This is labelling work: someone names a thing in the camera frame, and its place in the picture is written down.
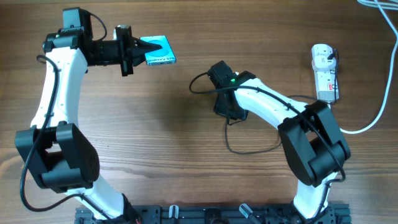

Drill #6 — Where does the blue Galaxy smartphone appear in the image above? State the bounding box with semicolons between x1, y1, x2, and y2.
140;35;177;66

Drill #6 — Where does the black USB charger cable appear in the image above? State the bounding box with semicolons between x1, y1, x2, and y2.
224;49;340;156

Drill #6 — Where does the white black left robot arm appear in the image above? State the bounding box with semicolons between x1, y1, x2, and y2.
15;7;160;223

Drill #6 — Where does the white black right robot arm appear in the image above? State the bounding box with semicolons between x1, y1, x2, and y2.
206;61;351;222

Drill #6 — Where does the white USB charger plug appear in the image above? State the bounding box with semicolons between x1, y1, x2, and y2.
312;55;336;72

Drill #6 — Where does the white power strip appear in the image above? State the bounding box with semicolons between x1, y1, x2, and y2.
311;44;340;105

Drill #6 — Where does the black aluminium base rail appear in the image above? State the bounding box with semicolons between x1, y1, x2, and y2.
74;203;352;224

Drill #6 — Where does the white power strip cord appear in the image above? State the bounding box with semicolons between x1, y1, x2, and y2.
326;0;398;135

